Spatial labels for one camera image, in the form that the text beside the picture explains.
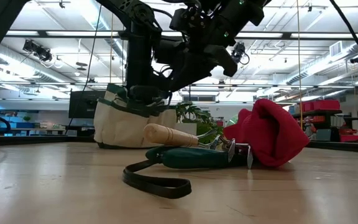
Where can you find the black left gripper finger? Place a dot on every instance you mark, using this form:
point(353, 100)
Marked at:
point(143, 95)

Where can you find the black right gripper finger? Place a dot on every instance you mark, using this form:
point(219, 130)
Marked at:
point(227, 60)
point(191, 79)

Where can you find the cream green canvas gardening bag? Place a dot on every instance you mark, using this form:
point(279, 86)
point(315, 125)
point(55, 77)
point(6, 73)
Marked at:
point(120, 124)

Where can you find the red gardening glove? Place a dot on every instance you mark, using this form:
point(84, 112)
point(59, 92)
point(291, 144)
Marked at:
point(272, 133)
point(235, 127)

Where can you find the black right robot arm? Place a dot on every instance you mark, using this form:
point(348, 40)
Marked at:
point(244, 18)

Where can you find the green plant in white pot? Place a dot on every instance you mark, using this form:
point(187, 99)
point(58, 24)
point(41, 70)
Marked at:
point(194, 115)

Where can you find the black monitor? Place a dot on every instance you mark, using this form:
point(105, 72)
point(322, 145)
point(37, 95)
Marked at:
point(82, 104)

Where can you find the large red storage bin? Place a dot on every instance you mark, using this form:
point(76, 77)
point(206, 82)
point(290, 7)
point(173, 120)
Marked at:
point(320, 105)

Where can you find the black storage shelf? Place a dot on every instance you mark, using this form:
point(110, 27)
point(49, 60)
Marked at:
point(319, 112)

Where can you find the small red storage bin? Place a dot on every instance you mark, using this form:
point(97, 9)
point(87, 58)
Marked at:
point(351, 137)

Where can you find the elongated black ceiling camera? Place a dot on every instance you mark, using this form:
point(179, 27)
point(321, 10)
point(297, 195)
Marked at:
point(37, 49)

